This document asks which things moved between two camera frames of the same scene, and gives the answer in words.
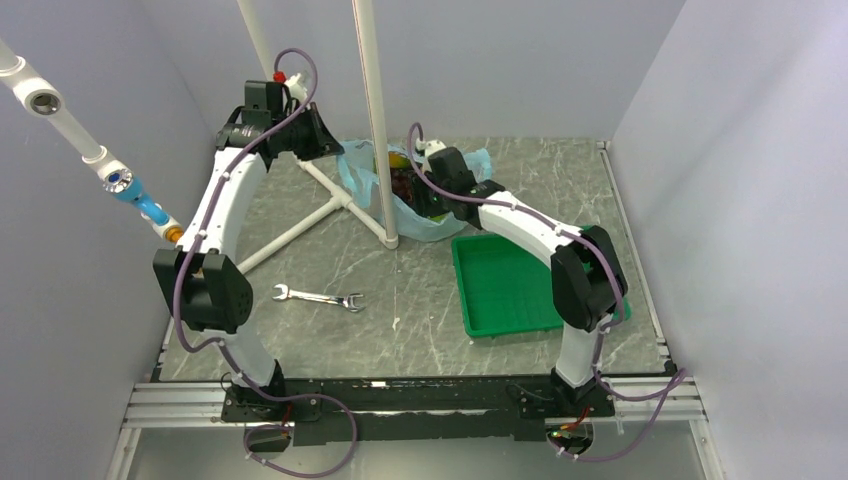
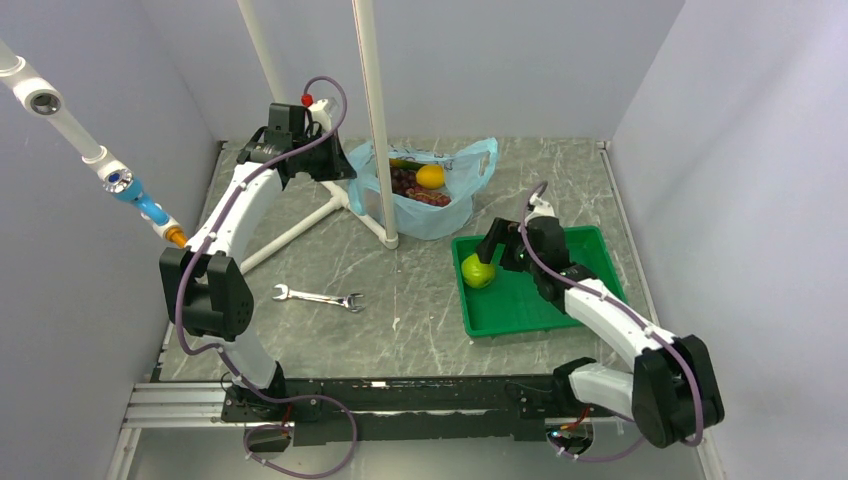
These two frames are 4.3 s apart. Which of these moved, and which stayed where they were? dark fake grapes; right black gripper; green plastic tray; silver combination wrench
Moved: right black gripper
Stayed: silver combination wrench; dark fake grapes; green plastic tray
